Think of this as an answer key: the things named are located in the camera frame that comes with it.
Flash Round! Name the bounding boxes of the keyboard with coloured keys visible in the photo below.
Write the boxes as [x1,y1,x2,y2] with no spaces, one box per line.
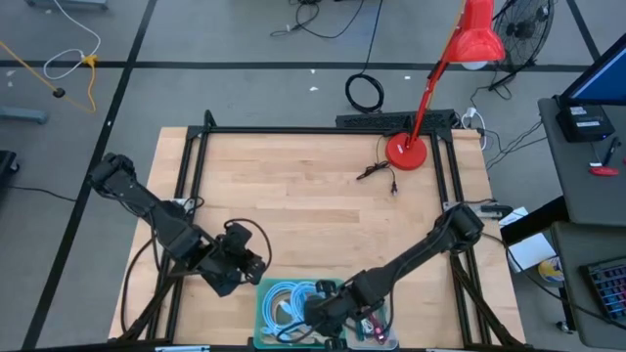
[578,255,626,323]

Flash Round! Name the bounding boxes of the yellow floor cable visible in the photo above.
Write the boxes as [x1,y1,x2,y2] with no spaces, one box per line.
[0,39,99,115]

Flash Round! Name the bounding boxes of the red desk lamp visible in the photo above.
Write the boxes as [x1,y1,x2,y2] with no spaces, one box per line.
[384,0,507,172]

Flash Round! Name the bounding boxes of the tangled black floor cables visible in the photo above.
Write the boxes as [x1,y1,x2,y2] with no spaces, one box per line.
[269,0,367,41]

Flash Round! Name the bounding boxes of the small green object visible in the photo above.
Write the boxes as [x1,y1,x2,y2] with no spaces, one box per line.
[355,317,373,342]

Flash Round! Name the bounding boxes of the clear plastic box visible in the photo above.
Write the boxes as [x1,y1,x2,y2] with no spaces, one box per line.
[343,292,400,351]

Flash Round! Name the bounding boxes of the white floor cable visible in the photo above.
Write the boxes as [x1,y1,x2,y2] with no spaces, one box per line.
[42,0,103,81]

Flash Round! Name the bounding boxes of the coiled black floor cable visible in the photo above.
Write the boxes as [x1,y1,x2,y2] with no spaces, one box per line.
[343,0,387,115]

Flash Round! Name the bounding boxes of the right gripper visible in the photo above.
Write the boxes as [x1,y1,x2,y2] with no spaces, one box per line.
[302,280,366,351]

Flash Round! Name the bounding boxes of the computer monitor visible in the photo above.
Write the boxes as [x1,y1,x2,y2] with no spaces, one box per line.
[557,31,626,107]

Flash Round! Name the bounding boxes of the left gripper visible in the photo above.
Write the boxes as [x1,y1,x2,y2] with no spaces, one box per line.
[203,222,268,298]

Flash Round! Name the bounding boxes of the white sheet of paper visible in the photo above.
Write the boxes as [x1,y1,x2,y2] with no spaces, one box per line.
[507,231,558,274]

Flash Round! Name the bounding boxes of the black floor fan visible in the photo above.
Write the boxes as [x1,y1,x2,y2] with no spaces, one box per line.
[490,0,557,92]

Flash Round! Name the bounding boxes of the green plastic bin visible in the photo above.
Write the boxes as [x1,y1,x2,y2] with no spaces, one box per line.
[252,277,347,351]

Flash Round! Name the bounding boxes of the round yellow blue item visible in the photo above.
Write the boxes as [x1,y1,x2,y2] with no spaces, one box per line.
[537,255,566,285]

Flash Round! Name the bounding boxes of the grey desk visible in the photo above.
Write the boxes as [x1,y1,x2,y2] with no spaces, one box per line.
[537,96,626,227]

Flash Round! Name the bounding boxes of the light blue usb cable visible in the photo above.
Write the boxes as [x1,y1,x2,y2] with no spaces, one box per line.
[290,280,320,322]
[260,282,295,339]

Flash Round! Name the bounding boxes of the black lamp cord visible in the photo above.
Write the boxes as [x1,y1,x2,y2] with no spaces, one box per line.
[355,135,400,198]

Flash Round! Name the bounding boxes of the small pink object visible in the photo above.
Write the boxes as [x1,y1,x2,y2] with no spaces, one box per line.
[369,312,388,344]

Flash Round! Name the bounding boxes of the white power adapter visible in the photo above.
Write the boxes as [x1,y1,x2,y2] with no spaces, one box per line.
[459,106,489,152]

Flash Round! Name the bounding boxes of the small black computer box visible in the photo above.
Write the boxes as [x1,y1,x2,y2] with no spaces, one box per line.
[556,104,617,144]

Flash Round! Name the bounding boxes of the black aluminium table frame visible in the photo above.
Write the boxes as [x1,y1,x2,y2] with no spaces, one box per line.
[110,109,527,352]

